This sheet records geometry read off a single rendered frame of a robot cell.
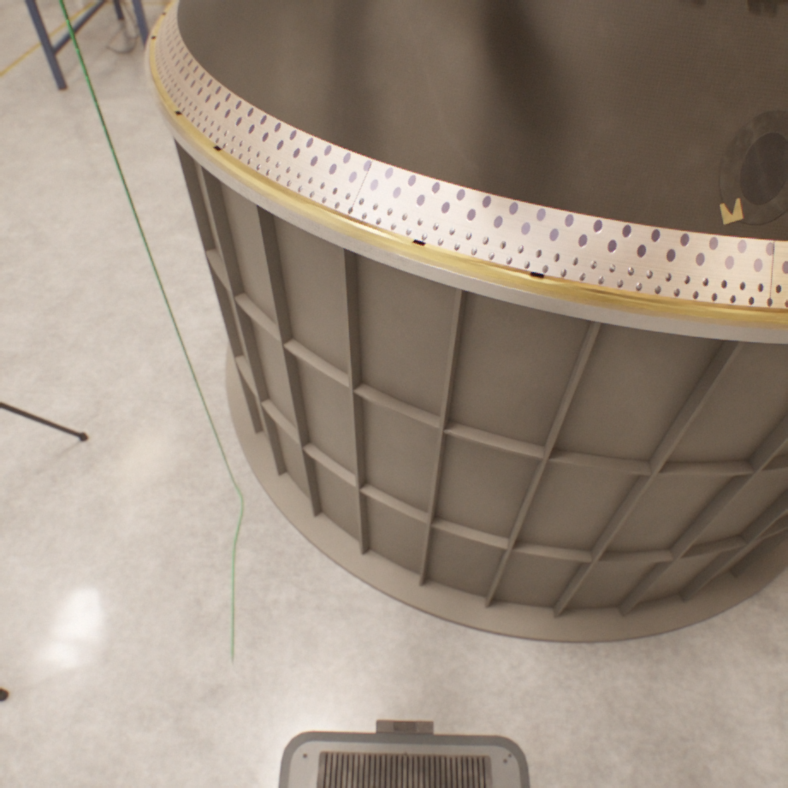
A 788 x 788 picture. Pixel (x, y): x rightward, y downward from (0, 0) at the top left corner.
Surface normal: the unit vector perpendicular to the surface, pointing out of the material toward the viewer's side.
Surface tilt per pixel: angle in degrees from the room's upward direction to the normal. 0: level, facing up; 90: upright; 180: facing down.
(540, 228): 43
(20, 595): 0
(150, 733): 0
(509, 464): 90
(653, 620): 0
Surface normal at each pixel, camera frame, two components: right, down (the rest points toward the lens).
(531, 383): -0.31, 0.73
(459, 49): -0.42, 0.29
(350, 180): -0.38, -0.04
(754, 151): -0.07, 0.38
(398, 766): 0.01, -0.64
